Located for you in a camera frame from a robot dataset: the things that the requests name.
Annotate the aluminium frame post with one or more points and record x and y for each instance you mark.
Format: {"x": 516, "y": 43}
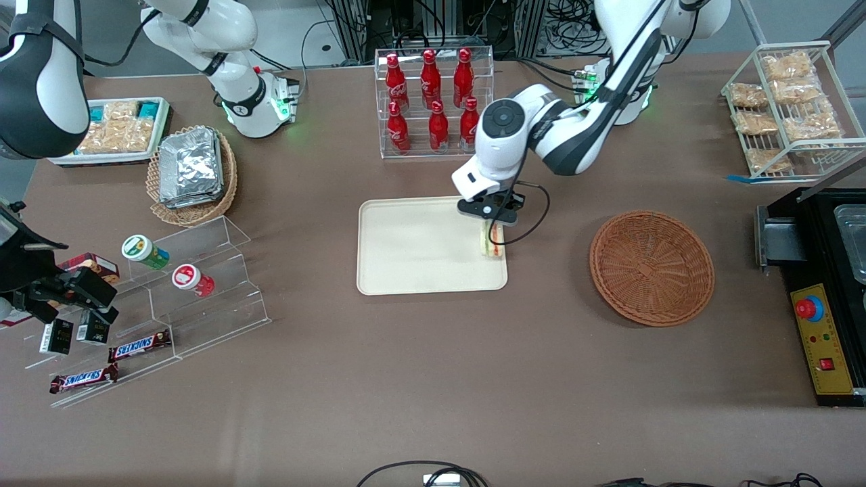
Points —
{"x": 528, "y": 27}
{"x": 348, "y": 27}

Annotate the triangle sandwich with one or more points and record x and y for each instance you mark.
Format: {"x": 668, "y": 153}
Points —
{"x": 492, "y": 247}

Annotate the green snack cup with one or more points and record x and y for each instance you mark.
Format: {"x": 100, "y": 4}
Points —
{"x": 141, "y": 249}

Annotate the white rectangular snack tray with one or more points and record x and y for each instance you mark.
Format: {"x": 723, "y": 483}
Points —
{"x": 101, "y": 159}

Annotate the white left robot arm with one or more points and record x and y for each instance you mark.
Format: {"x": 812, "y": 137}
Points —
{"x": 575, "y": 135}

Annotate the red cola bottle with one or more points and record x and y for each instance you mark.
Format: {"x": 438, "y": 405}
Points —
{"x": 438, "y": 130}
{"x": 396, "y": 81}
{"x": 469, "y": 125}
{"x": 463, "y": 78}
{"x": 430, "y": 78}
{"x": 398, "y": 132}

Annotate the teal snack box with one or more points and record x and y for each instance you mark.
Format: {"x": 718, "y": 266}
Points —
{"x": 149, "y": 109}
{"x": 97, "y": 113}

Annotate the red brown chocolate box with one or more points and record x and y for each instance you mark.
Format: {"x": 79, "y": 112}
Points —
{"x": 95, "y": 262}

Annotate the light wicker basket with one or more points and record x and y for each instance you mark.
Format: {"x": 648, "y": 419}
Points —
{"x": 196, "y": 215}

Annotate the blue tape strip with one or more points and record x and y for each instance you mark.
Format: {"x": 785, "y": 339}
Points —
{"x": 741, "y": 178}

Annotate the grey metal bracket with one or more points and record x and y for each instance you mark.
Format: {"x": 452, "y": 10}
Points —
{"x": 778, "y": 240}

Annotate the silver foil pack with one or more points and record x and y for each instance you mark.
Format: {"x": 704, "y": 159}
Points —
{"x": 189, "y": 166}

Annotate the Snickers chocolate bar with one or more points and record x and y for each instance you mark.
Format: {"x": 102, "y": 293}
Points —
{"x": 139, "y": 346}
{"x": 82, "y": 379}

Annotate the clear acrylic stepped stand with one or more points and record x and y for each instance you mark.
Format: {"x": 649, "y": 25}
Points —
{"x": 216, "y": 318}

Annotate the brown wicker basket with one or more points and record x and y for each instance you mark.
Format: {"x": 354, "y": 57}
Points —
{"x": 653, "y": 267}

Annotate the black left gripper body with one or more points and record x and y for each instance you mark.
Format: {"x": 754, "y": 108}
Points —
{"x": 512, "y": 201}

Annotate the red emergency stop button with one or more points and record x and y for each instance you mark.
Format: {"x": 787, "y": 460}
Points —
{"x": 806, "y": 308}

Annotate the yellow control panel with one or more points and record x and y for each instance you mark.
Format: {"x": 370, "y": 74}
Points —
{"x": 829, "y": 338}

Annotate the red snack cup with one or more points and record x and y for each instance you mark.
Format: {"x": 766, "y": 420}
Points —
{"x": 188, "y": 278}

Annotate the small grey device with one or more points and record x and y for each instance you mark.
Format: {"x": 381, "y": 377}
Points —
{"x": 441, "y": 480}

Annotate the steel pan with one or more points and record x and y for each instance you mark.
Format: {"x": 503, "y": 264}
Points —
{"x": 854, "y": 243}

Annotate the black control box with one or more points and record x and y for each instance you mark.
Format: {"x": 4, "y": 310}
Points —
{"x": 822, "y": 264}

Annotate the small black box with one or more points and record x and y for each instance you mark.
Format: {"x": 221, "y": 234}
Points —
{"x": 92, "y": 330}
{"x": 57, "y": 337}

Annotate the clear acrylic bottle rack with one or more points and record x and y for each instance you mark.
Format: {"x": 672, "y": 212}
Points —
{"x": 487, "y": 67}

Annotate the beige plastic tray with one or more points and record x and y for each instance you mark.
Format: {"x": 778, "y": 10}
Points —
{"x": 419, "y": 245}

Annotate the clear bag of biscuits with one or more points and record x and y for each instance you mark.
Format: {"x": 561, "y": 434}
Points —
{"x": 808, "y": 123}
{"x": 756, "y": 123}
{"x": 768, "y": 161}
{"x": 797, "y": 90}
{"x": 749, "y": 96}
{"x": 786, "y": 66}

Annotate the clear bag of crackers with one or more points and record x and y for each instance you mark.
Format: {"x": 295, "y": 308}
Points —
{"x": 118, "y": 134}

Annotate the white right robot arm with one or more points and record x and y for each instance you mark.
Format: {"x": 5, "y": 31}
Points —
{"x": 237, "y": 27}

